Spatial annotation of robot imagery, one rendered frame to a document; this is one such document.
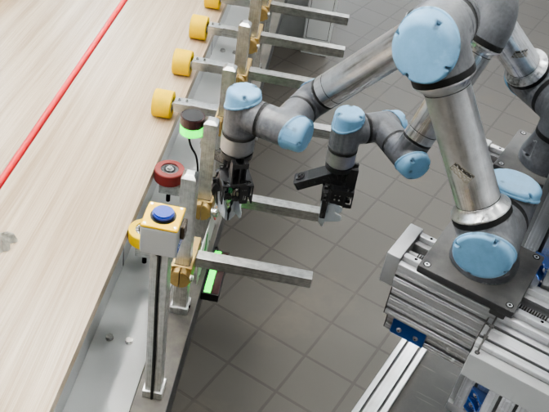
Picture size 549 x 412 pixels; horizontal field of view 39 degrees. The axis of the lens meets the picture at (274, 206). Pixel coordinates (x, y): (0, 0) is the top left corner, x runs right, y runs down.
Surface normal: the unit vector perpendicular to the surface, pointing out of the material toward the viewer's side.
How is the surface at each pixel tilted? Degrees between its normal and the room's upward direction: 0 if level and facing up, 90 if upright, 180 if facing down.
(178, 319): 0
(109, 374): 0
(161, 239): 90
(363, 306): 0
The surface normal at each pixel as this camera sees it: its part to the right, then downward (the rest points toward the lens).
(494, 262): -0.41, 0.63
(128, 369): 0.13, -0.76
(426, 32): -0.48, 0.43
